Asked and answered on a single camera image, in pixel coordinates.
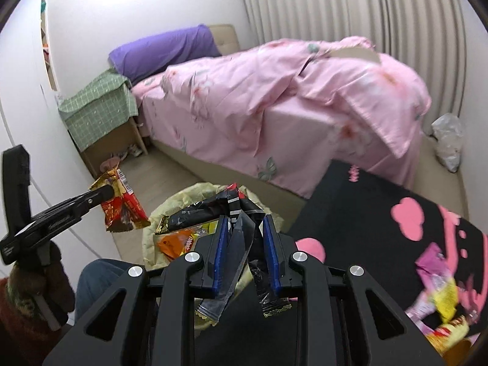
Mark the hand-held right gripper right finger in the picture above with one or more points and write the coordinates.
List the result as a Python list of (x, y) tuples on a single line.
[(271, 255)]

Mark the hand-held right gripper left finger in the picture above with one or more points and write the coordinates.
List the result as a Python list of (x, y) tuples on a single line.
[(220, 255)]

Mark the pink floral duvet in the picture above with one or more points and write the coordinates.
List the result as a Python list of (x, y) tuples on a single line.
[(286, 95)]

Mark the green checked cloth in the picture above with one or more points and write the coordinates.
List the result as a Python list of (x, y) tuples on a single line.
[(99, 103)]

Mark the small shoes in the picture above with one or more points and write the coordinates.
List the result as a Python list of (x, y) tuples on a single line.
[(133, 149)]

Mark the purple pillow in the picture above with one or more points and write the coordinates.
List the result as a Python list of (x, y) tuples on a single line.
[(164, 51)]

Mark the white pleated curtain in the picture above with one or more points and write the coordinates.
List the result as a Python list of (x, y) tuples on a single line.
[(343, 3)]

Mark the pink snack packet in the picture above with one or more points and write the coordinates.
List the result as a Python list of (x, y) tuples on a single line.
[(434, 270)]

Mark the white plastic bag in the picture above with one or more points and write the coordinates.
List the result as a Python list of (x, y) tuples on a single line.
[(450, 137)]

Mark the bin with yellow bag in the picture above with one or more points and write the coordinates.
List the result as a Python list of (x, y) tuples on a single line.
[(179, 200)]

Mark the person's leg in jeans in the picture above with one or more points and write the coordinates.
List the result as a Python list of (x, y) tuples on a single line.
[(99, 286)]

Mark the beige headboard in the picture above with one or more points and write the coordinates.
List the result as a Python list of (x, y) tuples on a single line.
[(225, 38)]

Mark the black pink printed tablecloth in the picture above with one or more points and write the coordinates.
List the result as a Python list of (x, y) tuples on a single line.
[(362, 228)]

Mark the wooden nightstand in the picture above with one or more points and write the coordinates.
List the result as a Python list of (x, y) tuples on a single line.
[(114, 146)]

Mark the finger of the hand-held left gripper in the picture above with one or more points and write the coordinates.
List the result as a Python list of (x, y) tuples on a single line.
[(80, 204)]

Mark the bed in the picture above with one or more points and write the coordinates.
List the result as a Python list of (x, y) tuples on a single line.
[(289, 133)]

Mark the red snack packet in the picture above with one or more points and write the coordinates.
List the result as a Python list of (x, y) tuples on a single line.
[(122, 206)]

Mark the white purple printed packet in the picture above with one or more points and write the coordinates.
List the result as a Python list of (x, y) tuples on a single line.
[(419, 308)]

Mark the black gold-edged snack wrapper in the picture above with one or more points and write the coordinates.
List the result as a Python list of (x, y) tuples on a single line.
[(202, 211)]

